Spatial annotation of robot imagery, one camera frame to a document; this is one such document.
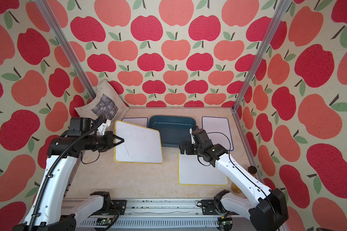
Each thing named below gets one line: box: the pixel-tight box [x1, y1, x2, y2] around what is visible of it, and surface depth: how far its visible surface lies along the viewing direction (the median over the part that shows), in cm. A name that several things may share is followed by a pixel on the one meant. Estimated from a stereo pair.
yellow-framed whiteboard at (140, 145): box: [114, 120, 164, 164], surface depth 77 cm
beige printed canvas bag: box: [74, 79, 130, 126], surface depth 106 cm
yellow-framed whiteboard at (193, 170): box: [178, 152, 229, 186], surface depth 84 cm
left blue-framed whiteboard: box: [121, 117, 149, 128], surface depth 117 cm
